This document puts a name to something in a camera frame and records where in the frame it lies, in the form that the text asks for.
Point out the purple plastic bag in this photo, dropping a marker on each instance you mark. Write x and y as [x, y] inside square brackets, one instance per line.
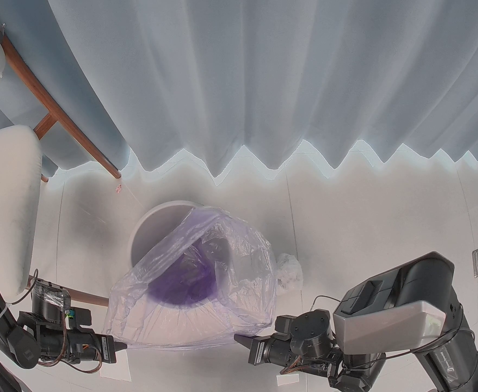
[239, 268]

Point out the crumpled clear plastic wrapper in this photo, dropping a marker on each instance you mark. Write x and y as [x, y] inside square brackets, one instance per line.
[290, 274]

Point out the wooden chair white cushions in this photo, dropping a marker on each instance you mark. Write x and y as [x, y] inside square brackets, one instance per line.
[6, 202]

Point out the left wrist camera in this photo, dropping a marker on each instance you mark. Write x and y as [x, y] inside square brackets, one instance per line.
[79, 317]

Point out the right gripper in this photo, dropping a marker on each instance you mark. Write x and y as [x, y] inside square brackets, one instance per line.
[277, 351]

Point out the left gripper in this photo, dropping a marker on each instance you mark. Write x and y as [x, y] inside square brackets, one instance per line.
[83, 347]

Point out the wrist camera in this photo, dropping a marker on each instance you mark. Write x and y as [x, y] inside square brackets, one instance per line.
[79, 317]
[286, 325]

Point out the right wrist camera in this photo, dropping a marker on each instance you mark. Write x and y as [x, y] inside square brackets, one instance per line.
[286, 325]

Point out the white trash bin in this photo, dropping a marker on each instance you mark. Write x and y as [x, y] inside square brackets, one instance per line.
[153, 231]

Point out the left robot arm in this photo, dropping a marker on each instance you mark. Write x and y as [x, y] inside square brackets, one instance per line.
[22, 341]

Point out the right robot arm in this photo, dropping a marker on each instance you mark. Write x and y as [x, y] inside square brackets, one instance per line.
[385, 329]

